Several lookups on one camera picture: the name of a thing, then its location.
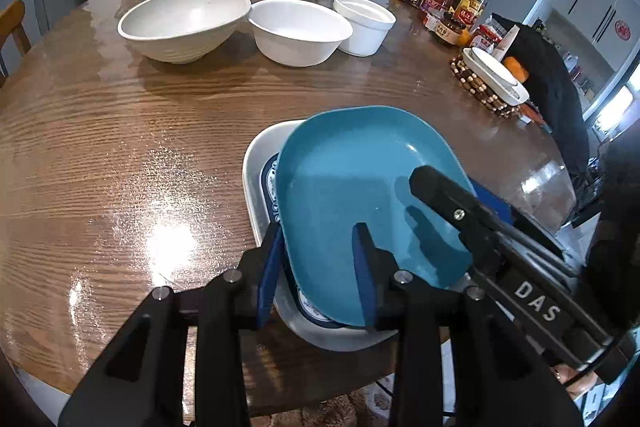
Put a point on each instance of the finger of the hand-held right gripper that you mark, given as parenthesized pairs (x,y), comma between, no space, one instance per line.
(452,212)
(495,204)

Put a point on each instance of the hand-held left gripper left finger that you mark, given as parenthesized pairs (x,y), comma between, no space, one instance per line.
(270,272)

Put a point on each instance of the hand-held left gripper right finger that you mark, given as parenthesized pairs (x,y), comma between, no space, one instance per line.
(362,274)

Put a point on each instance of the white rectangular plate blue pattern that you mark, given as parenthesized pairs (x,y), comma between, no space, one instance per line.
(257,187)

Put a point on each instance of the small white straight-sided bowl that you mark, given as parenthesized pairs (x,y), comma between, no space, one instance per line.
(365,24)

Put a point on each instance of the person's right hand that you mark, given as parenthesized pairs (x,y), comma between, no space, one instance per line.
(575,382)

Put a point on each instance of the wooden bead trivet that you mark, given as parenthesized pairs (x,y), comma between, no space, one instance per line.
(472,82)

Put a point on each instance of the dark cloth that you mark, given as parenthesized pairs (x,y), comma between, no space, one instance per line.
(550,87)

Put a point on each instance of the white oval dish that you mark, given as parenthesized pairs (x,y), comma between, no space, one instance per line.
(492,74)

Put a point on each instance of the small orange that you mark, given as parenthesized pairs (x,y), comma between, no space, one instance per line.
(517,68)

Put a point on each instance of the red packet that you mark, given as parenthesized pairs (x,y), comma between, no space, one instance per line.
(486,39)

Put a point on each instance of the dark sauce jar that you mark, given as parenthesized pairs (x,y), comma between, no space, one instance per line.
(447,29)

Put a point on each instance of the white cabinet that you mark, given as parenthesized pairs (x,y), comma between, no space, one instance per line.
(590,2)

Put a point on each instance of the medium white bowl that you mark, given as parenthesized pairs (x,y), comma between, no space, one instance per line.
(300,29)

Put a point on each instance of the large white ribbed bowl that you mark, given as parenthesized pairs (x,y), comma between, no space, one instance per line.
(185,19)

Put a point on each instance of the wooden chair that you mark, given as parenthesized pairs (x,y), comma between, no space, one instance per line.
(15,27)

